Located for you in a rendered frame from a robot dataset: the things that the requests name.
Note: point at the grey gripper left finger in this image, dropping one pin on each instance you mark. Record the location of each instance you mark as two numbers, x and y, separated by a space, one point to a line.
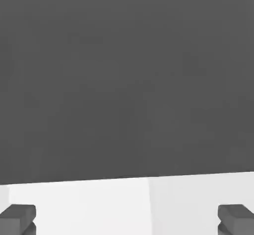
16 219

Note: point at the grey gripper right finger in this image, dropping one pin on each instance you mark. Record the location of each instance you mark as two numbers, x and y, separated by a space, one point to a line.
237 220

